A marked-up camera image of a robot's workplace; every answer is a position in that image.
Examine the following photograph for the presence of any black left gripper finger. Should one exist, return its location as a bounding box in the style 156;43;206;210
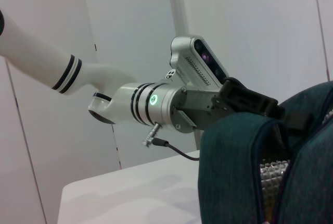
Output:
267;101;313;131

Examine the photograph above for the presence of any dark teal insulated lunch bag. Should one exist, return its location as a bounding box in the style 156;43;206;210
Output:
197;80;333;224

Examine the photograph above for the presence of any left gripper dark cable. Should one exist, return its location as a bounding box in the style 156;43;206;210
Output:
141;122;201;162

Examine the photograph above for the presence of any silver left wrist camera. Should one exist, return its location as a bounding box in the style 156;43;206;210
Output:
169;35;230;88

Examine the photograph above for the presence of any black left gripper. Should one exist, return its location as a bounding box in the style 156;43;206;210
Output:
173;77;285;130

